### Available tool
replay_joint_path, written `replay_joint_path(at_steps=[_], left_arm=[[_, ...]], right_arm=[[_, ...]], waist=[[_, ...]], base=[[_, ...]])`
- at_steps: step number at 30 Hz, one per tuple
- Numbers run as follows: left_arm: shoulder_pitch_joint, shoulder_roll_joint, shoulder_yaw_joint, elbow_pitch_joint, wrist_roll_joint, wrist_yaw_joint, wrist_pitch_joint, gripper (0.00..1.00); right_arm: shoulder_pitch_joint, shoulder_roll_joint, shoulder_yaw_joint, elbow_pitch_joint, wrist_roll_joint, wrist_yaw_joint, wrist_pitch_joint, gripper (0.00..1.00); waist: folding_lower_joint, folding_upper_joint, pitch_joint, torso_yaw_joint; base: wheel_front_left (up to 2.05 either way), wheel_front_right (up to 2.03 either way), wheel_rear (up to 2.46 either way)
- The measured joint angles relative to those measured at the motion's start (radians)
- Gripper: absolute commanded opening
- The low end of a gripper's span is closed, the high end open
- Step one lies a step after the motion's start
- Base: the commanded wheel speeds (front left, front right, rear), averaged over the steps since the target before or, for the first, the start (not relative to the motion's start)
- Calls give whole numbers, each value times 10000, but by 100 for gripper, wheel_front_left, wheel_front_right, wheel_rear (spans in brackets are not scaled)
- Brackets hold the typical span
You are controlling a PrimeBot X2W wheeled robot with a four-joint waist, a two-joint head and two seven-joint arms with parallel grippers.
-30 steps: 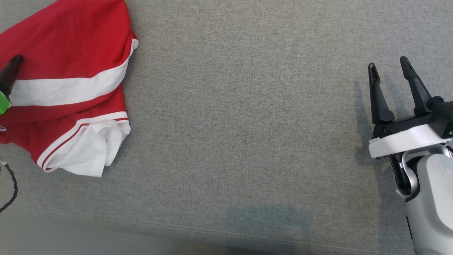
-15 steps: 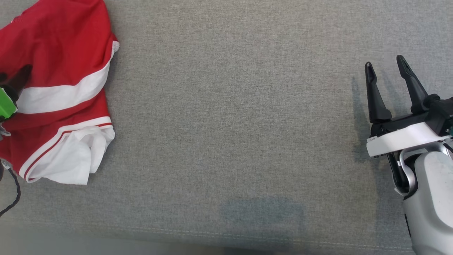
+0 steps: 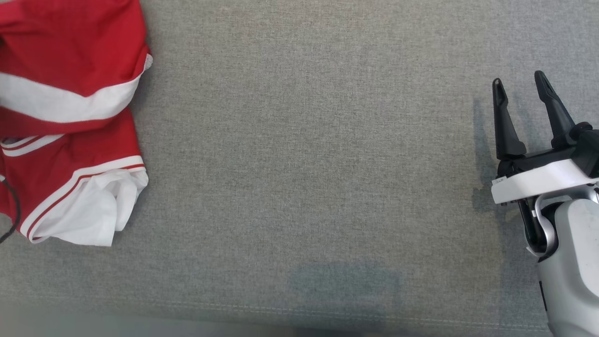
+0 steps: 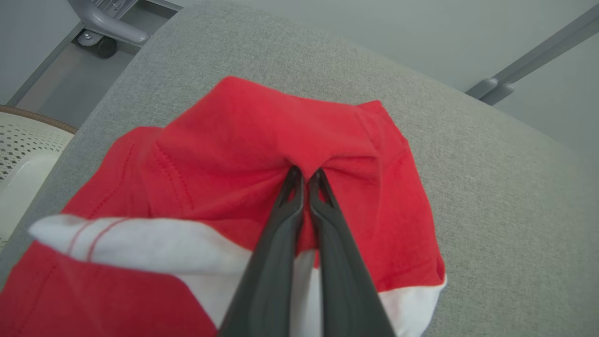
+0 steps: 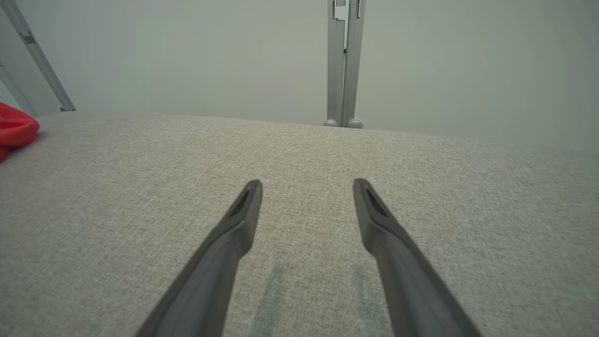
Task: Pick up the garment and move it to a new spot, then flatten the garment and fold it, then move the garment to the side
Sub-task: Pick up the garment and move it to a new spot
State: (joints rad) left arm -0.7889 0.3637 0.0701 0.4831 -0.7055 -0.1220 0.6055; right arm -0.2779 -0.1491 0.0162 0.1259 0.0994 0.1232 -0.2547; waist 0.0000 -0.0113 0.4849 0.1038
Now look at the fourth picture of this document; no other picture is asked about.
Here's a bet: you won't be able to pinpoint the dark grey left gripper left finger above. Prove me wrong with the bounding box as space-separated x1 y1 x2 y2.
218 165 306 337

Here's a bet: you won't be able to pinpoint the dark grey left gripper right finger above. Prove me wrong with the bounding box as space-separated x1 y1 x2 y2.
307 168 397 337

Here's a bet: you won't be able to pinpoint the red shorts white side stripes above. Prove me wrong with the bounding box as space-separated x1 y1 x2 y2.
0 76 447 337

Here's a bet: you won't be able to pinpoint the white perforated laundry basket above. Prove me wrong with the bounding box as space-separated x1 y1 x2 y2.
0 105 78 251

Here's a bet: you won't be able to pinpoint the grey metal stand frame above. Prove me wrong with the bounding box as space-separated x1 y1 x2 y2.
68 0 150 59

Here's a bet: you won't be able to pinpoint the grey metal partition post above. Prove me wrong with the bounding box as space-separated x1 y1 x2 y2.
466 5 599 106

